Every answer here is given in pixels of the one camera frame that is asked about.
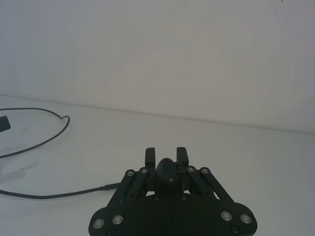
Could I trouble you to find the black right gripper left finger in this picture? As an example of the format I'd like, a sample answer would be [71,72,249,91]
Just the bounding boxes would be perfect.
[112,147,157,200]

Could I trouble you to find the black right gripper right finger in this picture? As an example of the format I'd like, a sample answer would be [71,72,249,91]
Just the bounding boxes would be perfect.
[176,147,221,198]

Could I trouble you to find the black plug with black cable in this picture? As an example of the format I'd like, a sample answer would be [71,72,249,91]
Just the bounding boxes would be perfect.
[0,107,185,199]

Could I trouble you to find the small black block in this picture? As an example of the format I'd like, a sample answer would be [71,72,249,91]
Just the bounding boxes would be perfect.
[0,115,11,133]

